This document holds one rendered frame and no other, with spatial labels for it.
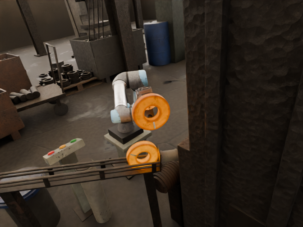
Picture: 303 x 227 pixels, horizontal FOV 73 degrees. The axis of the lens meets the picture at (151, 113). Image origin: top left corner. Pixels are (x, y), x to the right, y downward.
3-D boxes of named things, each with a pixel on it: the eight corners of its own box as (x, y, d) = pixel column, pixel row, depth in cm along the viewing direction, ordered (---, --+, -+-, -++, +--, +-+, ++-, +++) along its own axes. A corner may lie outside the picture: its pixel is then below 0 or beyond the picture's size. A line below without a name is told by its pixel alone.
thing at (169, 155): (178, 163, 102) (179, 153, 99) (161, 165, 101) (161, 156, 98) (175, 155, 107) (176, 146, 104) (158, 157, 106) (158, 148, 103)
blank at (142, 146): (149, 173, 104) (147, 168, 107) (164, 149, 100) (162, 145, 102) (121, 166, 97) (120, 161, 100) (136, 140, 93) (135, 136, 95)
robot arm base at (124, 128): (114, 129, 188) (112, 119, 183) (127, 122, 197) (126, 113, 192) (124, 134, 178) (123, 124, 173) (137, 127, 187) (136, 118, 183)
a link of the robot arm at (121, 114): (109, 70, 144) (109, 113, 106) (125, 69, 145) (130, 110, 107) (112, 85, 151) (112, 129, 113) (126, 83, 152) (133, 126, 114)
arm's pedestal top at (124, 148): (104, 138, 195) (103, 135, 193) (130, 124, 212) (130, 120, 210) (124, 153, 173) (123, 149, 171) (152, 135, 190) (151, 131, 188)
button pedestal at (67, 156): (107, 202, 163) (84, 140, 133) (79, 224, 150) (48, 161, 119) (96, 192, 174) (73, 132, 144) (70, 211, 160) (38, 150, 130)
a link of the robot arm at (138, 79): (130, 109, 189) (125, 67, 142) (146, 107, 190) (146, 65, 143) (131, 120, 183) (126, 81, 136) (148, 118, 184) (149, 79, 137)
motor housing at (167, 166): (193, 216, 144) (191, 159, 118) (173, 241, 131) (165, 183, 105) (179, 206, 152) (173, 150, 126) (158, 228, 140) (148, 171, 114)
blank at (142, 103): (167, 91, 81) (165, 88, 84) (129, 100, 78) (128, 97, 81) (172, 125, 88) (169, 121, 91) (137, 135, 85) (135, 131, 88)
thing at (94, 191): (115, 215, 153) (97, 162, 127) (101, 226, 146) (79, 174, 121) (106, 205, 161) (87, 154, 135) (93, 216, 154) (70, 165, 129)
